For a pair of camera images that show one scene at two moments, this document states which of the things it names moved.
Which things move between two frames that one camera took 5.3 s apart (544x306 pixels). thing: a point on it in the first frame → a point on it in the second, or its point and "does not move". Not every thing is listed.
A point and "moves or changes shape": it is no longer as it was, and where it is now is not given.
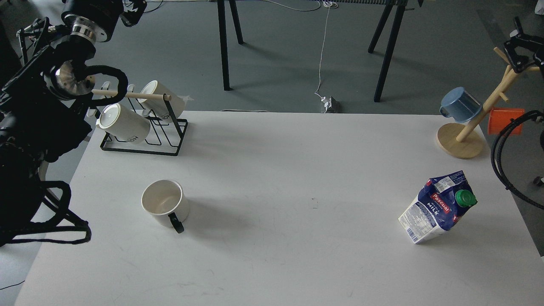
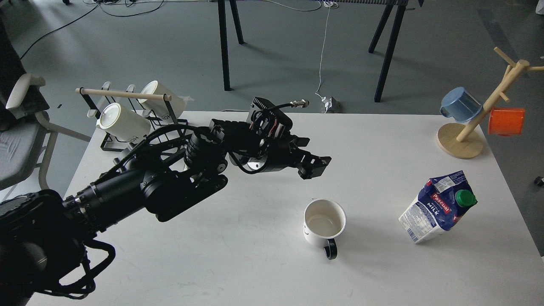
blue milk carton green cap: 442,200 does not move
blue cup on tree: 460,104 does not move
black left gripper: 97,19 → 262,143
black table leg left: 225,61 does not move
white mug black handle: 166,201 moves or changes shape
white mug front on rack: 122,123 does not move
